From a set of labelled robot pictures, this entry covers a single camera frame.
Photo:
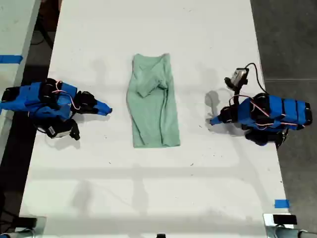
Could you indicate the small black box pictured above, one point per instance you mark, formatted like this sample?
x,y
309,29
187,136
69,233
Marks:
x,y
284,219
27,221

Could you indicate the long blue tape strip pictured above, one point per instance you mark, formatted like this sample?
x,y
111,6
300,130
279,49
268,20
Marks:
x,y
10,59

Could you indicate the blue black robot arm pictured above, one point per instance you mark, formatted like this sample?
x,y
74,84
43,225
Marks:
x,y
275,111
29,99

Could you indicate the pale green T-shirt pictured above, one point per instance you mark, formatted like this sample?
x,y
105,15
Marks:
x,y
151,116

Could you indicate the short blue tape strip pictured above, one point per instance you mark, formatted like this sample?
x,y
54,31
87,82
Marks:
x,y
281,203

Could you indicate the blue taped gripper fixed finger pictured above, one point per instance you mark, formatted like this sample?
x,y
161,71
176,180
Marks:
x,y
102,106
218,117

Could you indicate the small black clip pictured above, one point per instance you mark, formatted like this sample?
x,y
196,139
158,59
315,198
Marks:
x,y
161,235

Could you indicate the white side table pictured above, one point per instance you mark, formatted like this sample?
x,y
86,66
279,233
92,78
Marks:
x,y
12,29

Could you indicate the metal table bracket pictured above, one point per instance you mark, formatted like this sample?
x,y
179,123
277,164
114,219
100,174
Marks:
x,y
40,226
268,226

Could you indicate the black camera stalk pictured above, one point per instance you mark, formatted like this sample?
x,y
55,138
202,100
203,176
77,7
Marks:
x,y
234,88
75,130

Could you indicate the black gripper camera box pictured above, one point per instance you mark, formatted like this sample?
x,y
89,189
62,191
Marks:
x,y
58,130
239,75

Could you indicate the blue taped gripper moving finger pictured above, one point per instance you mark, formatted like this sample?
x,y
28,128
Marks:
x,y
100,112
218,122

